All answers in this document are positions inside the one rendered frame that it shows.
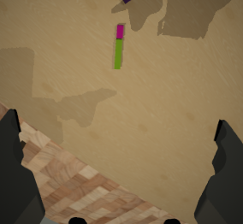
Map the magenta rod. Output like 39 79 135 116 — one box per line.
116 25 123 38

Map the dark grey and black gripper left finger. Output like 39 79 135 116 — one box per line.
0 109 45 224

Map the lime green rod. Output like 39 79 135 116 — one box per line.
114 38 122 69

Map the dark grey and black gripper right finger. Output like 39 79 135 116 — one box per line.
194 120 243 224

